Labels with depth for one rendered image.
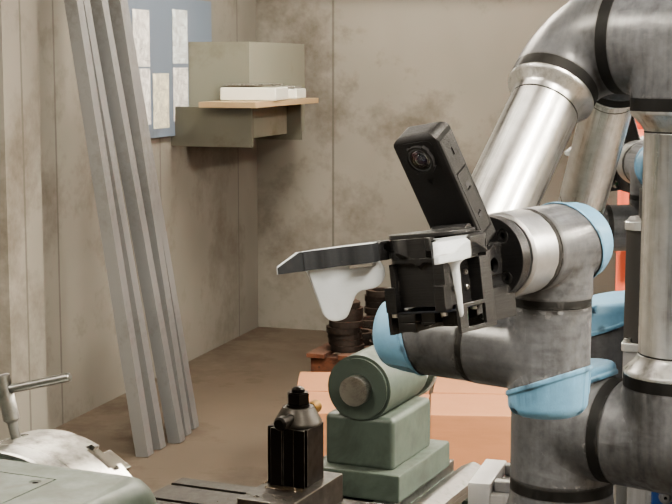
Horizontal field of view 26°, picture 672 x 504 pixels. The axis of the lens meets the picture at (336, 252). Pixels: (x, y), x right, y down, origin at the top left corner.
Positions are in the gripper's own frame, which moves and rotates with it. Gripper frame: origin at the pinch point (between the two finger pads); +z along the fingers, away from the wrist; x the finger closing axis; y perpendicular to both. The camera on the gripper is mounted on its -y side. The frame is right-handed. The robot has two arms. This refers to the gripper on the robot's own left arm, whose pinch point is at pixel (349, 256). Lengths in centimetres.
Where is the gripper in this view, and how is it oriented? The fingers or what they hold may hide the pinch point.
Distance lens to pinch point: 108.9
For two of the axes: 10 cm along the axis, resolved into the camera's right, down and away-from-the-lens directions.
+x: -7.8, 0.6, 6.3
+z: -6.2, 1.0, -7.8
